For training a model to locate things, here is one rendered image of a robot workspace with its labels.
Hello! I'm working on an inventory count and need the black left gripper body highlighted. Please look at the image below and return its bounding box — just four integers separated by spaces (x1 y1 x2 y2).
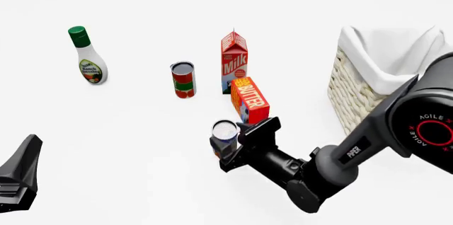
0 175 38 214

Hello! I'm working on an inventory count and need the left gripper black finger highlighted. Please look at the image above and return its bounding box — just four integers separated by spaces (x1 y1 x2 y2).
0 134 44 189

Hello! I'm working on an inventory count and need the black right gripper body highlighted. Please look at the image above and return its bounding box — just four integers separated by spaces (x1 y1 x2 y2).
219 116 282 174

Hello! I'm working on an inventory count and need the alphabet soup can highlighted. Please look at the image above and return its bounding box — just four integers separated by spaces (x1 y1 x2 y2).
210 119 242 160

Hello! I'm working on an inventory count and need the red tomato soup can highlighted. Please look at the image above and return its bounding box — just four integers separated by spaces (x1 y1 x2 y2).
169 60 197 100

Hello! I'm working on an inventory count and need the woven basket with white liner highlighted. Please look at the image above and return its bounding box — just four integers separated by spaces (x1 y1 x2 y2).
327 25 447 137

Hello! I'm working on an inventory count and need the orange butter box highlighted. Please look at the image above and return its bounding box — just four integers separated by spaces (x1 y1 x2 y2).
230 76 270 125

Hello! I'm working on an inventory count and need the red and white milk carton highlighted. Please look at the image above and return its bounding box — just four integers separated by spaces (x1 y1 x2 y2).
221 27 249 96

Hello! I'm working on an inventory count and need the white green-capped dressing bottle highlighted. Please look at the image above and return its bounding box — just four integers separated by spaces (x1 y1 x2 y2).
67 25 108 86

